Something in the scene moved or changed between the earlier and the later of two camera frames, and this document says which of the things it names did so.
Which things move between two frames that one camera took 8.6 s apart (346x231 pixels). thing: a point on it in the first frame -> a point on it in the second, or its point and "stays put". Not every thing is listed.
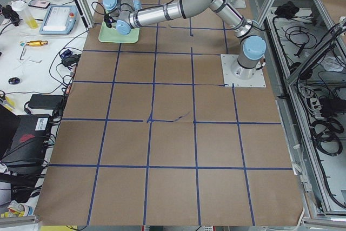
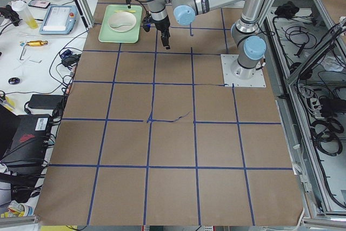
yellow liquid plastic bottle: [20, 6] stays put
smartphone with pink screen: [39, 3] stays put
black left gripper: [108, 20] -> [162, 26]
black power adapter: [46, 101] stays put
